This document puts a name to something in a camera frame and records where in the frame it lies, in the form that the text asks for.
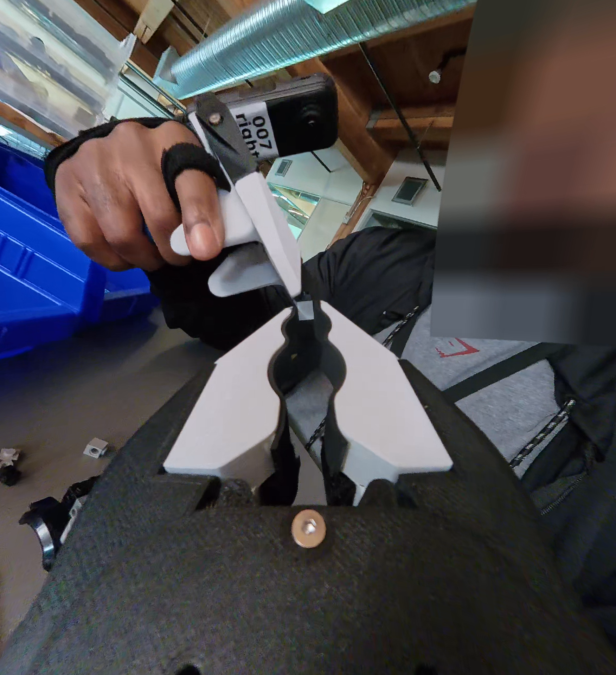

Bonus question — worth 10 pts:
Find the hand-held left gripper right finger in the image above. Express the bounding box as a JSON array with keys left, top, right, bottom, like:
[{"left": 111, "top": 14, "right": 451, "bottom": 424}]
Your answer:
[{"left": 314, "top": 302, "right": 455, "bottom": 507}]

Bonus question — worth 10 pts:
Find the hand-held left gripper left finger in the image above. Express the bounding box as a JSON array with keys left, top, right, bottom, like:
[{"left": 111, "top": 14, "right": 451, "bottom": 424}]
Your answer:
[{"left": 162, "top": 307, "right": 296, "bottom": 506}]

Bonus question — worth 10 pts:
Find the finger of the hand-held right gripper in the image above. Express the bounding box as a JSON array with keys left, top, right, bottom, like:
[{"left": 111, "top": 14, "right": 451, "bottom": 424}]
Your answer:
[{"left": 233, "top": 172, "right": 304, "bottom": 304}]

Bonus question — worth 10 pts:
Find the blue plastic bin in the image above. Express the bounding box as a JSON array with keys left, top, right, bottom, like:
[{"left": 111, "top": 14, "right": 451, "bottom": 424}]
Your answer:
[{"left": 0, "top": 134, "right": 160, "bottom": 368}]

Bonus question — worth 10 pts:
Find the person's right forearm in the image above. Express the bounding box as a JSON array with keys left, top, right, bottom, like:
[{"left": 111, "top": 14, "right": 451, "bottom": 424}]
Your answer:
[{"left": 147, "top": 253, "right": 309, "bottom": 353}]

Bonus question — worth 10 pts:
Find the person's right hand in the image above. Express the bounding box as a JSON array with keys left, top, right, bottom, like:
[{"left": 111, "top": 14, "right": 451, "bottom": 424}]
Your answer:
[{"left": 44, "top": 117, "right": 225, "bottom": 272}]

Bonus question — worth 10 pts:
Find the person's black jacket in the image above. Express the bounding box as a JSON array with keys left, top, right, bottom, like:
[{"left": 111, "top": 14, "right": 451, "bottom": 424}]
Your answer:
[{"left": 300, "top": 226, "right": 616, "bottom": 675}]

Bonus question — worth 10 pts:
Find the clear plastic storage box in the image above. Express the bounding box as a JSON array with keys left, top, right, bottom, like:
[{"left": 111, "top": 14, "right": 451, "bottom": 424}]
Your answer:
[{"left": 0, "top": 0, "right": 136, "bottom": 139}]

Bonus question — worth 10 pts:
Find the partly built toy brick model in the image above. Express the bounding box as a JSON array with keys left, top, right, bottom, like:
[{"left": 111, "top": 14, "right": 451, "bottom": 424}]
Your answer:
[{"left": 18, "top": 475, "right": 102, "bottom": 574}]

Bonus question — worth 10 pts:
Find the black lanyard strap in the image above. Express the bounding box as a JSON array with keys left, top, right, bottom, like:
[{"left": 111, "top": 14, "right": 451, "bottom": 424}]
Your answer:
[{"left": 442, "top": 343, "right": 557, "bottom": 407}]

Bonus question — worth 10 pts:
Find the silver ventilation duct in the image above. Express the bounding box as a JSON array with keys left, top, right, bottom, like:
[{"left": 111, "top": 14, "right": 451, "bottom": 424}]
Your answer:
[{"left": 152, "top": 0, "right": 477, "bottom": 102}]

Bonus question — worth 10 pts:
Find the wall vent grille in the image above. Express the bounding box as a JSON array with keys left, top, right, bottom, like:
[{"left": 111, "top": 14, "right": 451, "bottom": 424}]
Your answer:
[{"left": 391, "top": 176, "right": 429, "bottom": 206}]

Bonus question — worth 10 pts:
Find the black white drawstring cord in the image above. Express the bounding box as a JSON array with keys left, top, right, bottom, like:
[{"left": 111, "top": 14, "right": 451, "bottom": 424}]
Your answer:
[{"left": 508, "top": 398, "right": 578, "bottom": 471}]

